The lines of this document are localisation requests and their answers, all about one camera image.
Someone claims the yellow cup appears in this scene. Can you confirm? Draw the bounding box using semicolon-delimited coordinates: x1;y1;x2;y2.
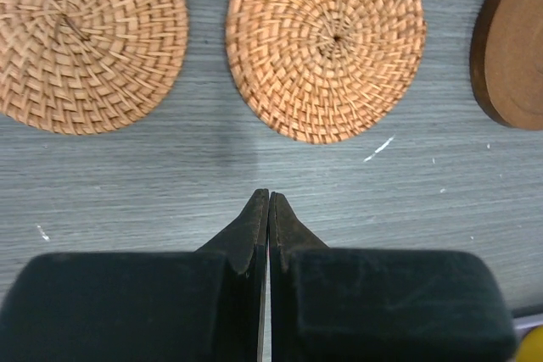
515;326;543;362

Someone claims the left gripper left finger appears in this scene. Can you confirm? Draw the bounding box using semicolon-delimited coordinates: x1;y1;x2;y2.
1;189;269;361

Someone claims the lilac plastic tray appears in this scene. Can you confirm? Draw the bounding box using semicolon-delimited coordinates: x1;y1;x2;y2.
512;304;543;320

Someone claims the woven rattan coaster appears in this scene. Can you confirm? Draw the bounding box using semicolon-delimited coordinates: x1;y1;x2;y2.
1;0;189;136
225;0;427;144

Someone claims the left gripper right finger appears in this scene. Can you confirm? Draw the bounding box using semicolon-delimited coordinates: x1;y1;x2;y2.
268;193;517;361

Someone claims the dark wooden coaster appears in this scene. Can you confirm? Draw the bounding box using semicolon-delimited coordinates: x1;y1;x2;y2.
469;0;542;131

